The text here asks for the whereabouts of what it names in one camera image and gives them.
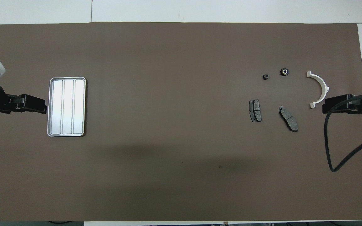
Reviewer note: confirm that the large black bearing gear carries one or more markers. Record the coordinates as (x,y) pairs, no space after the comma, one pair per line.
(284,72)

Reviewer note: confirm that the silver metal tray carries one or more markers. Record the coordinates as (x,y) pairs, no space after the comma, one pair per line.
(68,106)

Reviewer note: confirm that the long grey brake pad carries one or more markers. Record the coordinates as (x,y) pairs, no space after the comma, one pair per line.
(289,120)

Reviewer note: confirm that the short dark brake pad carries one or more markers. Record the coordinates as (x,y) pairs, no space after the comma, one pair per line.
(255,111)

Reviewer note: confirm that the brown table mat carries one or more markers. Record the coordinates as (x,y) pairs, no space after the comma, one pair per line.
(181,94)

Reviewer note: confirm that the white semicircular plastic bracket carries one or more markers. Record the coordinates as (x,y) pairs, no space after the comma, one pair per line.
(309,74)

